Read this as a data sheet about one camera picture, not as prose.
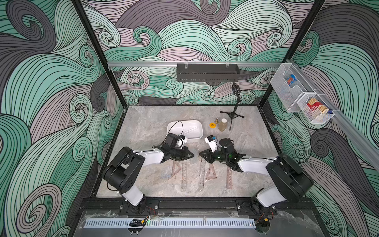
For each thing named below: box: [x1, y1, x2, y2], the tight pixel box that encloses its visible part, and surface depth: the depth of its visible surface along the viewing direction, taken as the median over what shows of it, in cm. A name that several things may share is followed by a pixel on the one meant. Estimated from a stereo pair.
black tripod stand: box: [220, 81, 245, 131], surface depth 97 cm
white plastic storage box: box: [166, 119, 204, 144], surface depth 106 cm
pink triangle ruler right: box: [205, 162, 217, 180], surface depth 87 cm
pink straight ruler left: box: [181, 161, 188, 191], surface depth 85 cm
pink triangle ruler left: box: [171, 160, 183, 178], surface depth 89 cm
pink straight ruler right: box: [226, 165, 233, 190], surface depth 83 cm
